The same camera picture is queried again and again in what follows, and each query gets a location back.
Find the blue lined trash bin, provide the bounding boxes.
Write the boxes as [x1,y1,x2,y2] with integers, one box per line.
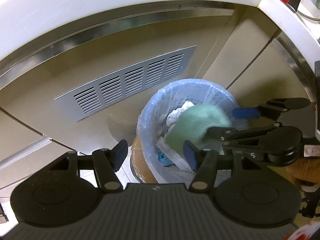
[137,79,249,186]

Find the white green carton box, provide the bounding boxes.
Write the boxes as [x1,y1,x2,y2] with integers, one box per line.
[156,137,193,173]

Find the glass pot lid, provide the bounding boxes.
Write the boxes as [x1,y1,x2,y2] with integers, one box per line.
[298,0,319,22]

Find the blue plastic glove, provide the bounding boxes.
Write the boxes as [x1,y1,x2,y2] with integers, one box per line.
[157,152,175,167]

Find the white plastic bag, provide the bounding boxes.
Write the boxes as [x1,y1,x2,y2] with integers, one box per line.
[166,101,195,129]

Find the grey cabinet vent grille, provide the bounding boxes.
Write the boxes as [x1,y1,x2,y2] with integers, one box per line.
[54,45,196,122]

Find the person right hand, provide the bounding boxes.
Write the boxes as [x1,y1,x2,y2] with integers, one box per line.
[286,158,320,188]

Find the green cloth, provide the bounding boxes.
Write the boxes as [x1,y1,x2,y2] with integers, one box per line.
[164,104,232,154]

